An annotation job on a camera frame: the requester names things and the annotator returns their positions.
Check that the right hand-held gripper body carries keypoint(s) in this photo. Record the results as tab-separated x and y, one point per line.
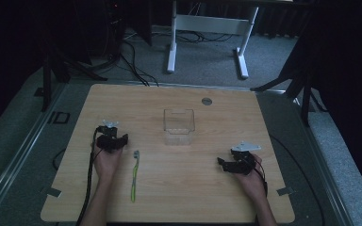
243	161

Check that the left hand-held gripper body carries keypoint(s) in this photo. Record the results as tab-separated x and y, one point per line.
108	142

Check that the green toothbrush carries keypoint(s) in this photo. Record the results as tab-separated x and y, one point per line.
134	179

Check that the clear plastic container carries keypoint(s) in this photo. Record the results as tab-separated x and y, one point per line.
179	125

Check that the person's left hand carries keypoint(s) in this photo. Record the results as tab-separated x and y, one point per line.
106	163

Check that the person's right hand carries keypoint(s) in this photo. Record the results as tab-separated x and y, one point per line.
254	183

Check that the grey tape strip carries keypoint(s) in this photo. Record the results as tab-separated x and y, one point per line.
52	191
285	191

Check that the black tape rectangle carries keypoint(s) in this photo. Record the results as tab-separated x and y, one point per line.
56	117

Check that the grey round table grommet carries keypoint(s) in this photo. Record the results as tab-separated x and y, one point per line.
206	101

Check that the black tripod stand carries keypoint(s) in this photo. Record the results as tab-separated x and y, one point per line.
47	84
304	91

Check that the metal floor rail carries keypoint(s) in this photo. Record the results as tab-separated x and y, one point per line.
22	147
326	175

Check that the white metal table frame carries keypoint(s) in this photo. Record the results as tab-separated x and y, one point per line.
210	24

